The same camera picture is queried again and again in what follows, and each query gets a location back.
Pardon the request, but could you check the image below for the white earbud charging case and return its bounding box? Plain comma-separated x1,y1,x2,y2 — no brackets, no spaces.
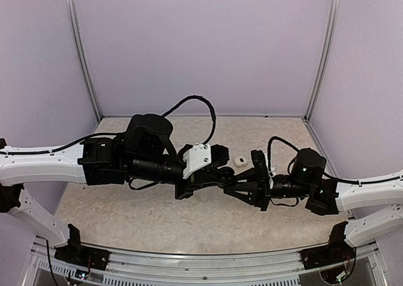
233,156,248,168

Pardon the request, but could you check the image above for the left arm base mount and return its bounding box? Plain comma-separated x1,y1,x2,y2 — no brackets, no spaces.
55,224,110,271

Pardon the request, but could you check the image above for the right aluminium frame post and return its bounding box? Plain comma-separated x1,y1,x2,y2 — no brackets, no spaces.
304,0,340,124

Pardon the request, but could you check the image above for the black round charging case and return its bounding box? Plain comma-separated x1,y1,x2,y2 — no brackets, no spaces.
219,167,235,178

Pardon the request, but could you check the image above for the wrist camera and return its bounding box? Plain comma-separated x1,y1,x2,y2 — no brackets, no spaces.
251,150,271,181
179,144,230,180

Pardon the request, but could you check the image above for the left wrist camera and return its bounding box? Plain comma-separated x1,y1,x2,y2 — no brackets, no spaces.
179,144,230,180

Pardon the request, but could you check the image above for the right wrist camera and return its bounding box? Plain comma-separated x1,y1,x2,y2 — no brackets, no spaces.
251,150,271,181

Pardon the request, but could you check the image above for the front aluminium rail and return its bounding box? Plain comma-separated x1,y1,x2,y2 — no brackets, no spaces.
21,243,388,286

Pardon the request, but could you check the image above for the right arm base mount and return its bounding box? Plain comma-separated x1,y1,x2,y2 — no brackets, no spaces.
300,221,356,270

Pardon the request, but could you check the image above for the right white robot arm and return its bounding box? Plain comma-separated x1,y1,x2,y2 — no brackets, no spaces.
224,148,402,263

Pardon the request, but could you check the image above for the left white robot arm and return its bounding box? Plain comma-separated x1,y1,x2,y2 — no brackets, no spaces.
1,114,234,264

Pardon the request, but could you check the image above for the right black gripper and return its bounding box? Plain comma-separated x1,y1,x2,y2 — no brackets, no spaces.
224,168,312,212

